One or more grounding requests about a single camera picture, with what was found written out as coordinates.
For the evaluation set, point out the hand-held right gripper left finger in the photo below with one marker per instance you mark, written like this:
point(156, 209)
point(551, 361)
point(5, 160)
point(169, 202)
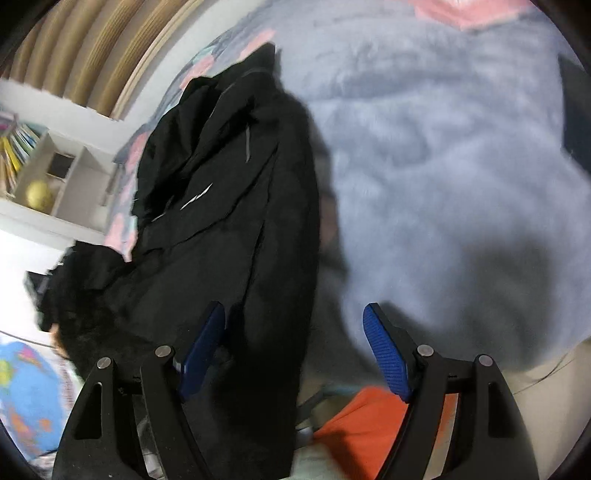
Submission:
point(201, 355)

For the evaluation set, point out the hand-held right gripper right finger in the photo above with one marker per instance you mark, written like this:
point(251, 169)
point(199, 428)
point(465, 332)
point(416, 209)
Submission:
point(388, 355)

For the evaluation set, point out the black hooded jacket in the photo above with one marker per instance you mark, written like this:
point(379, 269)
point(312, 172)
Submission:
point(231, 207)

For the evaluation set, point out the orange cloth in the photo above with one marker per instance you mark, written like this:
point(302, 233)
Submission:
point(360, 434)

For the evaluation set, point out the yellow globe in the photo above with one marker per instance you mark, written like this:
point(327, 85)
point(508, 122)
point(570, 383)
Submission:
point(39, 194)

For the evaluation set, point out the row of colourful books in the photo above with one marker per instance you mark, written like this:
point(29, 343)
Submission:
point(14, 147)

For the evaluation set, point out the grey floral blanket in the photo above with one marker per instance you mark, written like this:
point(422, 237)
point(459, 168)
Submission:
point(438, 161)

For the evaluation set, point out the striped window blind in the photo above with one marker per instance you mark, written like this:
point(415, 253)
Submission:
point(92, 50)

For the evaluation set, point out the dark flat device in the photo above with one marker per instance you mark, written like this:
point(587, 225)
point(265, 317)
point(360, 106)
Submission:
point(575, 110)

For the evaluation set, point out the pink pillow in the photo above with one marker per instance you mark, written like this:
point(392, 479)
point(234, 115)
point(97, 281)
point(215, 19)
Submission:
point(466, 11)

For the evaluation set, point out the white wall shelf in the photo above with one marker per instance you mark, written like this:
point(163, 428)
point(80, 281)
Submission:
point(87, 184)

